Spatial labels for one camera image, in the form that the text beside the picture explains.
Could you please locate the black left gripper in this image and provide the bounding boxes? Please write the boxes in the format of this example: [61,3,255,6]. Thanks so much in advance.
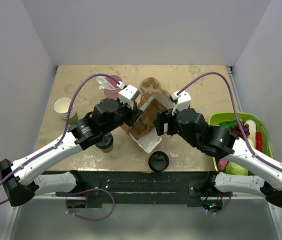
[102,97,143,135]

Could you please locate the brown paper bag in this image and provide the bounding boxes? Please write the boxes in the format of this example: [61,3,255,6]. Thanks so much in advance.
[121,82,173,153]

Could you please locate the black cup lid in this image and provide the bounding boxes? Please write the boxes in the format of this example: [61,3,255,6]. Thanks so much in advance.
[95,133,114,145]

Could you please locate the green paper coffee cup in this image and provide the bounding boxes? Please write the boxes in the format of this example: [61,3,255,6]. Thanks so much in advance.
[96,143,113,153]

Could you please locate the cardboard two-cup carrier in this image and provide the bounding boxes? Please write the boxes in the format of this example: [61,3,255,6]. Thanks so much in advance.
[130,100,166,139]

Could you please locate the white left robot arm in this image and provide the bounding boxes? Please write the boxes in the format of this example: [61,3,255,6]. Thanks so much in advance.
[0,98,143,207]

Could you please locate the pink cylindrical container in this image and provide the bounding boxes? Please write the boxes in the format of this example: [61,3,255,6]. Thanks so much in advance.
[103,75,122,100]

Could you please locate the wrapped white straws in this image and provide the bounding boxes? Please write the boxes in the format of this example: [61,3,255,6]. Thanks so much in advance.
[95,76,117,90]

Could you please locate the stack of black cup lids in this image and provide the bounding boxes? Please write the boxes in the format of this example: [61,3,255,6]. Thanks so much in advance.
[148,151,170,173]

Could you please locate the green plastic basket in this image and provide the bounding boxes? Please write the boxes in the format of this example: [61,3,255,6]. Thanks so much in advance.
[208,112,273,176]

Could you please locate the green bottle yellow label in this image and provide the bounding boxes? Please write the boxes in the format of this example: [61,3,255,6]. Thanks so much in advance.
[218,120,239,130]

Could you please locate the red grape bunch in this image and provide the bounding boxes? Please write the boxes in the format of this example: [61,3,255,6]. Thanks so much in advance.
[230,123,251,138]

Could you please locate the purple onion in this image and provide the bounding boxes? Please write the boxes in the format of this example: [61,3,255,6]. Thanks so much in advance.
[216,158,229,171]

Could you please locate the green cabbage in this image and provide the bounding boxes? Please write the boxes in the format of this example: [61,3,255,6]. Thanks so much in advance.
[225,161,249,176]

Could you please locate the white radish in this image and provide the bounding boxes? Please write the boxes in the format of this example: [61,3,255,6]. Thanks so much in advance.
[244,119,257,148]

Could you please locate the red chili pepper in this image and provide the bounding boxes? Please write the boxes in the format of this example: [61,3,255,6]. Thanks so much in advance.
[255,131,263,152]

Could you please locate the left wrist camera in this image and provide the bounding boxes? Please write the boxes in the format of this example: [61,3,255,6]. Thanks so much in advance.
[118,84,140,110]

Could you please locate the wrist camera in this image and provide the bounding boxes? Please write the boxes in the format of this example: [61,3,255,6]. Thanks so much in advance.
[170,91,192,116]
[118,84,140,110]

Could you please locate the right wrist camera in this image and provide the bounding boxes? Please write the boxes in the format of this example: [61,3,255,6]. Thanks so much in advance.
[170,91,192,116]

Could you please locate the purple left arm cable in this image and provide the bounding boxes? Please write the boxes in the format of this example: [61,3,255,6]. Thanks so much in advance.
[0,73,124,208]

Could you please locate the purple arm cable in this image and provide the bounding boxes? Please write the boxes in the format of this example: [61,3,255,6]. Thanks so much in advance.
[177,71,282,181]
[0,73,124,208]

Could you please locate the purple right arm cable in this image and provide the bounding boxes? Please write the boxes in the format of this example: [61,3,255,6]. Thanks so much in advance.
[177,71,282,181]

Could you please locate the black table front rail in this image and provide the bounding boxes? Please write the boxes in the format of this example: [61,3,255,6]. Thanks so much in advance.
[30,170,232,208]

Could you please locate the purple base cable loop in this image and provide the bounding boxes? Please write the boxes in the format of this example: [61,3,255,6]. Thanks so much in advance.
[65,187,117,221]

